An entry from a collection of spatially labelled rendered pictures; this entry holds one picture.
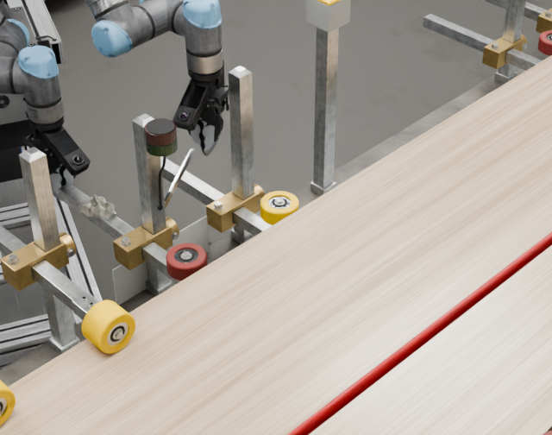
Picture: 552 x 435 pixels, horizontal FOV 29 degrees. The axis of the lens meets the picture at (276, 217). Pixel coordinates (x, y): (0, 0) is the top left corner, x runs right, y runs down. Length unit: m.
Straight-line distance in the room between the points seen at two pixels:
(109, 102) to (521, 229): 2.44
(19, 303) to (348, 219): 1.22
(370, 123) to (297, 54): 0.60
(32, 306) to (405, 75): 2.03
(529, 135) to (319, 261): 0.65
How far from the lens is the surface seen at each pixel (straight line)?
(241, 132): 2.28
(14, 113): 2.56
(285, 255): 2.11
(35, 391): 1.90
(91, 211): 2.31
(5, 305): 3.13
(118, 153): 4.04
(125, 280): 2.30
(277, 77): 4.45
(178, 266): 2.09
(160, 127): 2.06
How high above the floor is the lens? 2.25
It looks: 38 degrees down
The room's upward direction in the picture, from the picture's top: straight up
